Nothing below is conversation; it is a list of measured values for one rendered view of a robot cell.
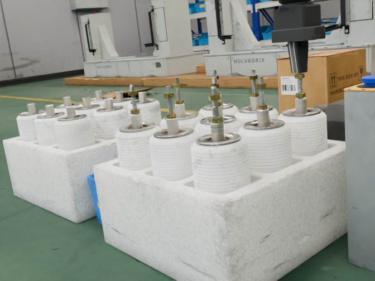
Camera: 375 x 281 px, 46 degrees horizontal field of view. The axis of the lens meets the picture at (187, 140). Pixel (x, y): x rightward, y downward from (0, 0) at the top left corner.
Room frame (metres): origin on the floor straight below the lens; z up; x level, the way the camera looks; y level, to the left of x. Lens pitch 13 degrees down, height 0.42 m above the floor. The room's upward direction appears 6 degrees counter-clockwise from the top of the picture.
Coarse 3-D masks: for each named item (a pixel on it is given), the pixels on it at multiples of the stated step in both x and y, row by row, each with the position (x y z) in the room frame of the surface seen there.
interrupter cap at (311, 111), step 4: (308, 108) 0.88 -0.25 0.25; (312, 108) 0.88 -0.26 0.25; (316, 108) 0.87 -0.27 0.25; (284, 112) 0.87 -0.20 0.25; (288, 112) 0.86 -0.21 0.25; (292, 112) 0.87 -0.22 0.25; (308, 112) 0.86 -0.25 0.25; (312, 112) 0.84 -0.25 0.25; (316, 112) 0.83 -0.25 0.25; (320, 112) 0.84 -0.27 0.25; (288, 116) 0.84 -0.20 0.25; (292, 116) 0.83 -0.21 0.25; (296, 116) 0.83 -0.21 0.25; (300, 116) 0.82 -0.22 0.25; (304, 116) 0.82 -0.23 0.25
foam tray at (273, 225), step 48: (336, 144) 0.85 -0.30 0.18; (144, 192) 0.76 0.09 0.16; (192, 192) 0.66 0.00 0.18; (240, 192) 0.64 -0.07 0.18; (288, 192) 0.70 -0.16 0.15; (336, 192) 0.80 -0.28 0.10; (144, 240) 0.77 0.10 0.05; (192, 240) 0.66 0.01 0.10; (240, 240) 0.62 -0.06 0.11; (288, 240) 0.69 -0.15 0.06
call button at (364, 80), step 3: (369, 75) 0.71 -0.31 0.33; (372, 75) 0.71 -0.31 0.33; (363, 78) 0.70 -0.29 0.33; (366, 78) 0.69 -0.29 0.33; (369, 78) 0.69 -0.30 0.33; (372, 78) 0.68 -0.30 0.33; (363, 81) 0.69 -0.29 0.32; (366, 81) 0.69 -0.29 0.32; (369, 81) 0.68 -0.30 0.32; (372, 81) 0.68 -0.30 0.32; (366, 84) 0.69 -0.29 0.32; (369, 84) 0.69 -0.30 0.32; (372, 84) 0.69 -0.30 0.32
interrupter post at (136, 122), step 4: (132, 116) 0.88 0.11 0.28; (136, 116) 0.88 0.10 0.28; (140, 116) 0.88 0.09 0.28; (132, 120) 0.88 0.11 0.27; (136, 120) 0.88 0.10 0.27; (140, 120) 0.88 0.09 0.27; (132, 124) 0.88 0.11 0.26; (136, 124) 0.88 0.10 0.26; (140, 124) 0.88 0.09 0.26; (132, 128) 0.88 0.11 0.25; (136, 128) 0.88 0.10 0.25; (140, 128) 0.88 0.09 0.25
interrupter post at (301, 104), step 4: (296, 100) 0.85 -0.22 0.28; (300, 100) 0.85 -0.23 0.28; (304, 100) 0.85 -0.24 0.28; (296, 104) 0.85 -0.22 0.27; (300, 104) 0.85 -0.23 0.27; (304, 104) 0.85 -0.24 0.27; (296, 108) 0.85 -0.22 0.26; (300, 108) 0.85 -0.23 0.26; (304, 108) 0.85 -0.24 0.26; (296, 112) 0.86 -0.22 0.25; (300, 112) 0.85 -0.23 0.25; (304, 112) 0.85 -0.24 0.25
